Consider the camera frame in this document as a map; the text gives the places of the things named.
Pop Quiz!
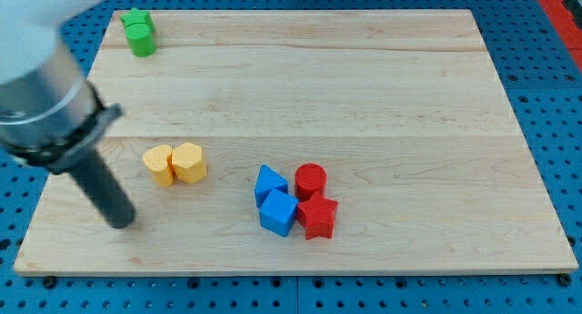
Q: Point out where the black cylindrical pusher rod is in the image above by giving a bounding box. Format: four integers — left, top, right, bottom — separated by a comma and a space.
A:
68, 149, 135, 229

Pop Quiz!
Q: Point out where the yellow heart block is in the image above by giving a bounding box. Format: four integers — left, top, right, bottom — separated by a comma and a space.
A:
142, 145, 175, 187

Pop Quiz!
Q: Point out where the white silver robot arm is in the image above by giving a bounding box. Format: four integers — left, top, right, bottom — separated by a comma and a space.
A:
1, 0, 135, 228

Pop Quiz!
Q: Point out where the yellow hexagon block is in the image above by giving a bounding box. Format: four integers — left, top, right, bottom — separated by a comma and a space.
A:
172, 142, 207, 184

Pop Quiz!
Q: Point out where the green cylinder block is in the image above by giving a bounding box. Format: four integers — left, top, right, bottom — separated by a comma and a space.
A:
125, 24, 156, 57

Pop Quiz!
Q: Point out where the green star block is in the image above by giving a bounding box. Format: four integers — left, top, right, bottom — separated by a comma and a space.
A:
120, 7, 156, 33

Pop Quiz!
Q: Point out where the blue triangle block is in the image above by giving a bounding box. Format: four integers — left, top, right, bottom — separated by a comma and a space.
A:
254, 165, 288, 208

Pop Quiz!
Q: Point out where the blue cube block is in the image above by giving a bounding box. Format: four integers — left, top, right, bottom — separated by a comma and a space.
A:
259, 189, 299, 237

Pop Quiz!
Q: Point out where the wooden board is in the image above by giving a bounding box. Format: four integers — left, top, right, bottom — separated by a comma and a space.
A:
14, 10, 578, 277

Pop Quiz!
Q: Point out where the red cylinder block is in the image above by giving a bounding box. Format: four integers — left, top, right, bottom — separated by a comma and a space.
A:
295, 163, 327, 201

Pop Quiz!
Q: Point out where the red star block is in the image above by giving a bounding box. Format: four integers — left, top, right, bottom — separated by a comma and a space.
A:
296, 191, 339, 240

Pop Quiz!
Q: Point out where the red strip at edge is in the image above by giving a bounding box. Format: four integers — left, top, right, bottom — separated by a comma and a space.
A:
537, 0, 581, 69

